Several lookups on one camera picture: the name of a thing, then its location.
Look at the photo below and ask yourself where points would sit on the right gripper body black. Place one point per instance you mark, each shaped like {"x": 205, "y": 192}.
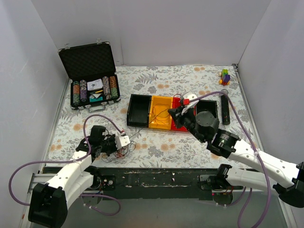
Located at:
{"x": 180, "y": 116}

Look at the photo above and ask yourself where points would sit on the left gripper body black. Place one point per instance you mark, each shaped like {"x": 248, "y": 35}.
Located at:
{"x": 112, "y": 142}

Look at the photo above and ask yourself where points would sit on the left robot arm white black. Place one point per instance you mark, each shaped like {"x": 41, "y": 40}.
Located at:
{"x": 69, "y": 171}

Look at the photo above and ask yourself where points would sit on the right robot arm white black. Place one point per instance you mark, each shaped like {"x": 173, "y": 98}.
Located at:
{"x": 270, "y": 174}

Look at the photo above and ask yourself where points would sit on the red bin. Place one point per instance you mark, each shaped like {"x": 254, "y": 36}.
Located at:
{"x": 176, "y": 104}

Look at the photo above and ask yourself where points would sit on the yellow bin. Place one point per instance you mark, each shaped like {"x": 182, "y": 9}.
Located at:
{"x": 158, "y": 116}

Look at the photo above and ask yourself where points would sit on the right black bin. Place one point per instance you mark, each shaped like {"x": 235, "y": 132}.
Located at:
{"x": 207, "y": 105}

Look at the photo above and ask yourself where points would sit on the black bin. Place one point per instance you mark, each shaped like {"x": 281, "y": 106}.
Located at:
{"x": 138, "y": 110}
{"x": 207, "y": 105}

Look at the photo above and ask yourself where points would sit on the left black bin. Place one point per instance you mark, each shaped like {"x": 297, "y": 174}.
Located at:
{"x": 138, "y": 110}

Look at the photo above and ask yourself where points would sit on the black microphone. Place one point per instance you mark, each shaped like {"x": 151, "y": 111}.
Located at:
{"x": 225, "y": 110}

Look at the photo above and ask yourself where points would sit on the floral table mat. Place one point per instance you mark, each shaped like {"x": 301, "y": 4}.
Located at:
{"x": 151, "y": 148}

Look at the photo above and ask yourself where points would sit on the teal card box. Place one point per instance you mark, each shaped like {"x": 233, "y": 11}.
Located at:
{"x": 96, "y": 97}

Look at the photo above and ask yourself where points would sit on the colourful toy block train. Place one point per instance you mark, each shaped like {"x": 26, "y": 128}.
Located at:
{"x": 224, "y": 77}

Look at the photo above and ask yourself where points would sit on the playing card deck white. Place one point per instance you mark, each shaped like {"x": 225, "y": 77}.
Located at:
{"x": 94, "y": 85}

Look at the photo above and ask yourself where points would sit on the black poker chip case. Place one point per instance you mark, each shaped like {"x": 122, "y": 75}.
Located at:
{"x": 87, "y": 63}

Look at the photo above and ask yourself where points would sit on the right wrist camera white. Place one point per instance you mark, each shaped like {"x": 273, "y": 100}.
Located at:
{"x": 188, "y": 101}

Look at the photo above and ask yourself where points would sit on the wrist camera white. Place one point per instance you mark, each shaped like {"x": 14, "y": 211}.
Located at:
{"x": 188, "y": 101}
{"x": 122, "y": 141}

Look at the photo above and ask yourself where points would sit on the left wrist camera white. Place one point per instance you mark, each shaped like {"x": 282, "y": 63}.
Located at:
{"x": 122, "y": 141}

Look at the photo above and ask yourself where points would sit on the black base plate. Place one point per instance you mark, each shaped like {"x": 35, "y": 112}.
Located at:
{"x": 153, "y": 183}

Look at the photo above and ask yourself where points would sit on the aluminium rail frame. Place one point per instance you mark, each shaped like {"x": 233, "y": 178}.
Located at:
{"x": 228, "y": 191}

